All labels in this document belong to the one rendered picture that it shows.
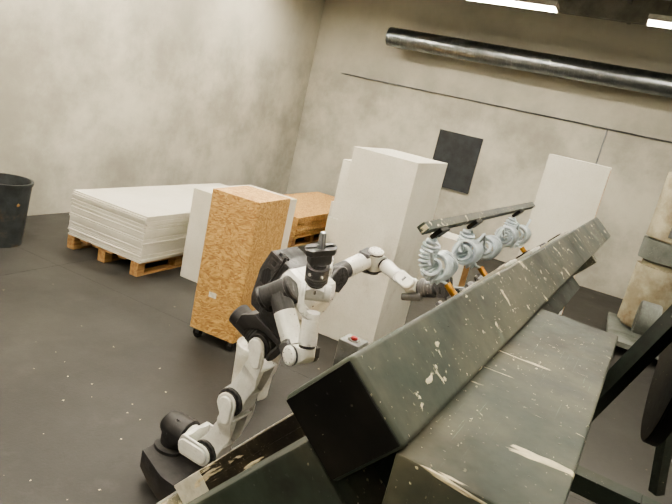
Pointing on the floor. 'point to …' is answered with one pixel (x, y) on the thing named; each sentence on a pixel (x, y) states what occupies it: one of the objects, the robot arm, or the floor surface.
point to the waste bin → (13, 208)
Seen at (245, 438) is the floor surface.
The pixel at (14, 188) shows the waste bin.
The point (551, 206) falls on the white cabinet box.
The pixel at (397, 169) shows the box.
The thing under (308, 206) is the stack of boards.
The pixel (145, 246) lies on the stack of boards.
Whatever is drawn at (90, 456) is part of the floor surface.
